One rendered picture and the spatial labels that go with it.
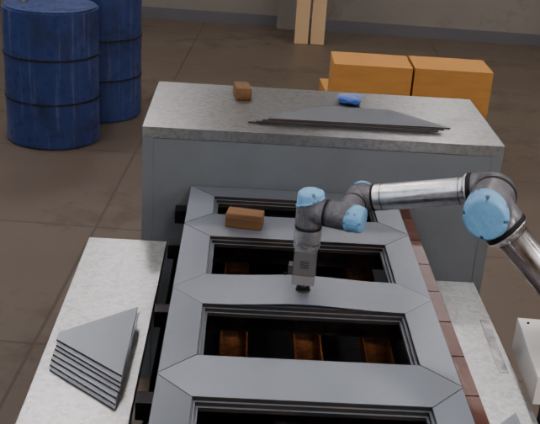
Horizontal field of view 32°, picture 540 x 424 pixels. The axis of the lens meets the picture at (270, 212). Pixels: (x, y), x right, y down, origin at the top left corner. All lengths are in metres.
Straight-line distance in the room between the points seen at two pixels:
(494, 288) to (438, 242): 1.25
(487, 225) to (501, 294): 2.38
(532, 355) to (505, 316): 1.85
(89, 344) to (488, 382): 1.10
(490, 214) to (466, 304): 0.79
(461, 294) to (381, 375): 0.87
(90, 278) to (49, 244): 1.99
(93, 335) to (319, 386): 0.65
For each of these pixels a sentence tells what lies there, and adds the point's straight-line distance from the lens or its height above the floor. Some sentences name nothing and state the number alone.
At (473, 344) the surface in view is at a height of 0.68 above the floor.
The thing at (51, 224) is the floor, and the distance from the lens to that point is 5.14.
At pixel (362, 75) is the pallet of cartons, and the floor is 0.62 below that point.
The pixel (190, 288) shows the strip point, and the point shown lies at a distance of 2.66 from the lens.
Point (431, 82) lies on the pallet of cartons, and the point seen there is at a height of 0.60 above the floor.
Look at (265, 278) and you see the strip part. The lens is 2.72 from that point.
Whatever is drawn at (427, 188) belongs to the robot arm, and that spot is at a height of 1.20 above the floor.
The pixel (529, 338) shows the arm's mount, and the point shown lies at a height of 0.78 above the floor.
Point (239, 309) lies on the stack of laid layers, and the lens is 2.59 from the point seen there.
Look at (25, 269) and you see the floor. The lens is 4.66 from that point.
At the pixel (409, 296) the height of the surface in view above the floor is 0.85.
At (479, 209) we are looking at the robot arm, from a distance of 2.36.
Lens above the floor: 2.10
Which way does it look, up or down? 23 degrees down
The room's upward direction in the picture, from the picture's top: 4 degrees clockwise
